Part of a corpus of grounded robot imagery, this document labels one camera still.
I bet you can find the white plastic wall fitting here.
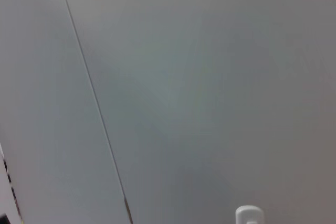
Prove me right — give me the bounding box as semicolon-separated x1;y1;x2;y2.
235;205;265;224

